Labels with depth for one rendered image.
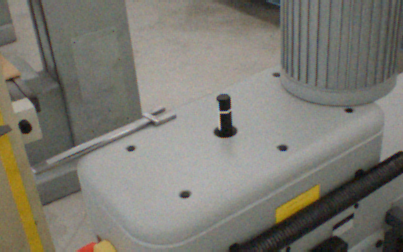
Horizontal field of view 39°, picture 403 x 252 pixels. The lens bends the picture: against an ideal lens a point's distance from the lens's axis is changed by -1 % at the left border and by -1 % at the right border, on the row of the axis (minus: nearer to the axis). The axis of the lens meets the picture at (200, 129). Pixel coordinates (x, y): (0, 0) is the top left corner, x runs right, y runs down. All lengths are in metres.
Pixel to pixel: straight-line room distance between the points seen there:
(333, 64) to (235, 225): 0.30
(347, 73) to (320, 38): 0.07
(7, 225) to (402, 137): 2.21
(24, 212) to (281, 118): 2.18
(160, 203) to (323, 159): 0.26
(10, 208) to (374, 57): 2.27
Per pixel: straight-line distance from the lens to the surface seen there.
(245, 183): 0.78
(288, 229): 0.83
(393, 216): 1.13
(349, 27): 0.88
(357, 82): 0.93
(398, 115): 1.19
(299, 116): 0.91
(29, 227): 3.01
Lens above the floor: 2.37
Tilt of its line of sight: 33 degrees down
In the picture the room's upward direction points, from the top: 5 degrees counter-clockwise
